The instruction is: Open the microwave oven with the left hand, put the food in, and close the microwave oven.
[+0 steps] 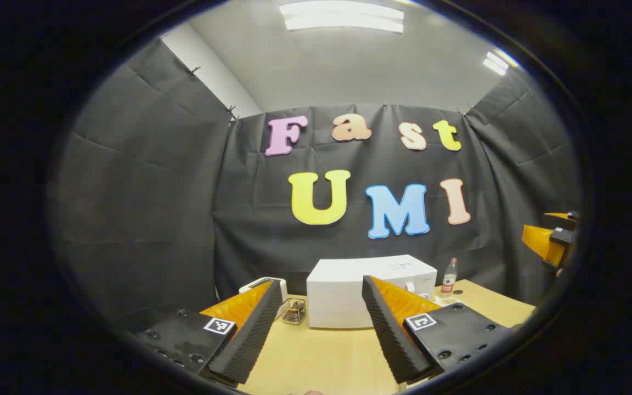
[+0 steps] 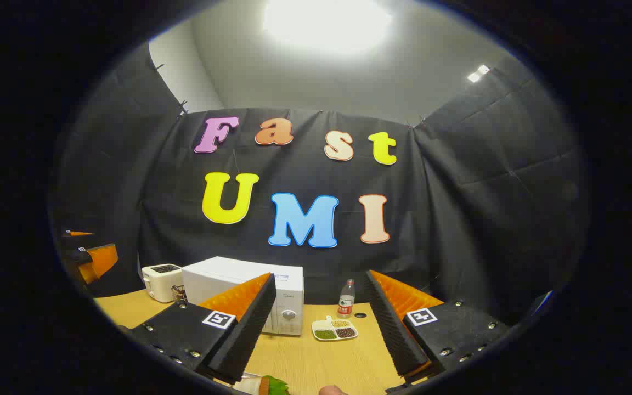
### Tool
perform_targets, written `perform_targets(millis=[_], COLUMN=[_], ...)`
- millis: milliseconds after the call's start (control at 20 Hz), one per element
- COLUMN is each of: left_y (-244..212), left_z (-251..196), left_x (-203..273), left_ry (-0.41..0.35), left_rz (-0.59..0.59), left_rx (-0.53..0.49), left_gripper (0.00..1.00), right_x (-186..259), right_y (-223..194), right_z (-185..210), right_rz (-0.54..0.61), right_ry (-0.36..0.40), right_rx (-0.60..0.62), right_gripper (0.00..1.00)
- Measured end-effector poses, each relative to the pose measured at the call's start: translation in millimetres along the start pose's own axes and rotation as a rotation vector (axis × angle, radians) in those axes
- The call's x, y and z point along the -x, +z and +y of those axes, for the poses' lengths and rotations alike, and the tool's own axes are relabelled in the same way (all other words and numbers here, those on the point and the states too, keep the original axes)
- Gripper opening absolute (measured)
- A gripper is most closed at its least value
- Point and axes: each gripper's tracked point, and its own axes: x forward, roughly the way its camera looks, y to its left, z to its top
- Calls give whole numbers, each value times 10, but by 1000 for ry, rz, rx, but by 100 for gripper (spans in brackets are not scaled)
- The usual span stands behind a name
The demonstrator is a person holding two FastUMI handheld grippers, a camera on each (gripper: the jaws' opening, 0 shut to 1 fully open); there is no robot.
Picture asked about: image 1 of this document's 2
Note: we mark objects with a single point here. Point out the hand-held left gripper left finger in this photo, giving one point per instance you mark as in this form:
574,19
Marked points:
255,334

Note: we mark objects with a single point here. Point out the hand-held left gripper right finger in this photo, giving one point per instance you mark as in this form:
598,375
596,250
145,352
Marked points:
390,334

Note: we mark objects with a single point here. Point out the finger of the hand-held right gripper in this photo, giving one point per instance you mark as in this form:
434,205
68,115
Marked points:
541,244
560,221

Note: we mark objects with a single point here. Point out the white microwave oven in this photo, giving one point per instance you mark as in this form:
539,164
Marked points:
338,296

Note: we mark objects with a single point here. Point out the white toaster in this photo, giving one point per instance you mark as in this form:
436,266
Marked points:
251,286

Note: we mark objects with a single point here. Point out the white divided dish of beans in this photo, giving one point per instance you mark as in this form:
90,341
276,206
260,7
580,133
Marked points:
449,300

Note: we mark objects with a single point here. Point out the clear water bottle red label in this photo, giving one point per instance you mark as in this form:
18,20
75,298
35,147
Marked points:
449,280

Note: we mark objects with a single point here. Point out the small ceiling light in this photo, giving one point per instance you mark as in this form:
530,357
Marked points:
496,63

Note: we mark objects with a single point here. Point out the large ceiling light panel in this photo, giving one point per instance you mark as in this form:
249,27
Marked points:
343,16

